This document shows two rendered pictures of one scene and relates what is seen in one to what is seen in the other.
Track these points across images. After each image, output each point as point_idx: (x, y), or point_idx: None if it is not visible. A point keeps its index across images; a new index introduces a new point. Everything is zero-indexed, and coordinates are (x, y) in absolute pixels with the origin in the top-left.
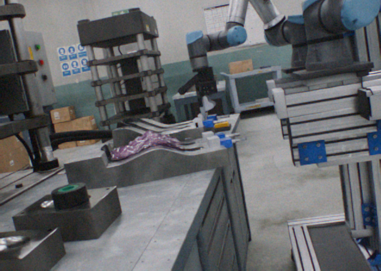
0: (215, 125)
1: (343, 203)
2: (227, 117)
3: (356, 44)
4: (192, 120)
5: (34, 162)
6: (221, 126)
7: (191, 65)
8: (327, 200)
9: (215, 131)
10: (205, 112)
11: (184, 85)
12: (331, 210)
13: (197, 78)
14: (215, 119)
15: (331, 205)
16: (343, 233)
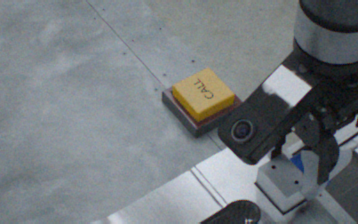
0: (199, 114)
1: (191, 9)
2: (352, 151)
3: None
4: (218, 188)
5: None
6: (216, 110)
7: (330, 54)
8: (147, 2)
9: (201, 135)
10: (286, 164)
11: (274, 131)
12: (185, 38)
13: (326, 88)
14: (330, 180)
15: (172, 20)
16: None
